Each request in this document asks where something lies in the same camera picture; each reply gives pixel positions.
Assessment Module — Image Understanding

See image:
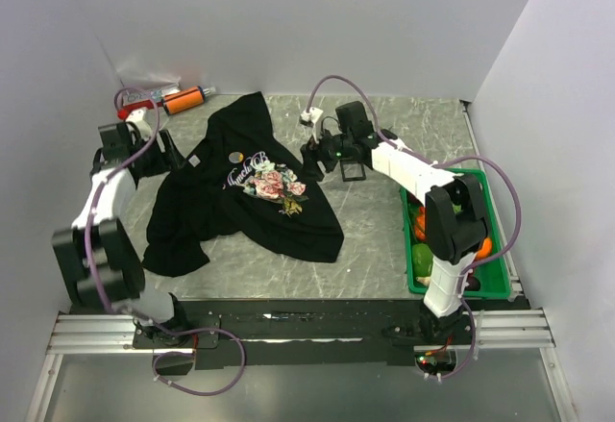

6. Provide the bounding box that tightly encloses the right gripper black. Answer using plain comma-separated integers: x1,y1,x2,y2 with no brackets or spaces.
298,123,353,184

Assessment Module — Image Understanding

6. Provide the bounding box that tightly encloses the black printed t-shirt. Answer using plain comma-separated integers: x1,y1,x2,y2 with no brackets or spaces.
142,92,344,277

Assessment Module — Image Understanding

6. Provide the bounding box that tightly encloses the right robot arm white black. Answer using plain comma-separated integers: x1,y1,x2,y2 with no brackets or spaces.
300,101,489,344

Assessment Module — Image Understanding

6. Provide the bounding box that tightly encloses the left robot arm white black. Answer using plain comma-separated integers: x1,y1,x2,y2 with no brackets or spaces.
51,121,190,348

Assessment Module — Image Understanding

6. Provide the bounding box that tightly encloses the round gold brooch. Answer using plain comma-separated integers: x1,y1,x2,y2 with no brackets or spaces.
229,152,244,163

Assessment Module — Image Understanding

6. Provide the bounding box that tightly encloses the orange black cylinder tool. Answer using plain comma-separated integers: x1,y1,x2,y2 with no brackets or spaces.
162,86,217,115

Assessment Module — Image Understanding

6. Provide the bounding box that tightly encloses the red white toothpaste box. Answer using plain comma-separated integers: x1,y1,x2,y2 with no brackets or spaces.
122,85,181,107

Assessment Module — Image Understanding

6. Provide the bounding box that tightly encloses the clear plastic bag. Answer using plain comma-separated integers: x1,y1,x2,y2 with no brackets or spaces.
115,58,181,88

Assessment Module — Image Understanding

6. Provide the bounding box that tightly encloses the orange toy pumpkin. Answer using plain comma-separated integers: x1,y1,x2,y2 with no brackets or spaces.
413,207,426,241

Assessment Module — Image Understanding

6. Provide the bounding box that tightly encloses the green toy pepper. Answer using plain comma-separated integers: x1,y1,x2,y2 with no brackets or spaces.
411,243,433,278

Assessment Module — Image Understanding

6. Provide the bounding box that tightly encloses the orange toy fruit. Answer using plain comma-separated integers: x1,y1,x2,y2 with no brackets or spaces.
476,236,493,260

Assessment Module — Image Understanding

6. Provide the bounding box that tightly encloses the purple toy eggplant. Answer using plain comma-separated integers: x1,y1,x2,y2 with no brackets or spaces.
465,274,481,291

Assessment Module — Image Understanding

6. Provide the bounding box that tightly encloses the green plastic bin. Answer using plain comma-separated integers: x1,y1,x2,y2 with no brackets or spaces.
399,168,511,300

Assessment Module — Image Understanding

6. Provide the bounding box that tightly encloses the black wire frame stand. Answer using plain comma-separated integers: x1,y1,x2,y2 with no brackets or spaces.
339,159,366,183

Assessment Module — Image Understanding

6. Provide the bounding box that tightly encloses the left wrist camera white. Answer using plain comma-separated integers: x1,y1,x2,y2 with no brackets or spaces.
117,108,153,140

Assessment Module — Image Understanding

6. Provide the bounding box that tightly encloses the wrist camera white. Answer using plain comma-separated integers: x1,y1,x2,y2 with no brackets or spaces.
300,107,324,143
117,108,153,140

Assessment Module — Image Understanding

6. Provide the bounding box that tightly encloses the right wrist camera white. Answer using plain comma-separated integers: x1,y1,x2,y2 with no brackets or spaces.
300,107,324,143

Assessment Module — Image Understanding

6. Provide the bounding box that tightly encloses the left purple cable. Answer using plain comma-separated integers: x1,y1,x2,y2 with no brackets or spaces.
84,86,246,398

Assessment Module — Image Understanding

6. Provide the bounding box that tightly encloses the purple cable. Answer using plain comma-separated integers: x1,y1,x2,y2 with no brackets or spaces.
84,86,246,398
307,74,523,381

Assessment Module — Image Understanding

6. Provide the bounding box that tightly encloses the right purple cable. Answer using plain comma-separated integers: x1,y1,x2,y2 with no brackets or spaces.
307,74,523,381

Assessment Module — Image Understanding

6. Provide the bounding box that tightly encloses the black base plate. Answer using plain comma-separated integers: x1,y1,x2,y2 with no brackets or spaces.
132,298,529,371

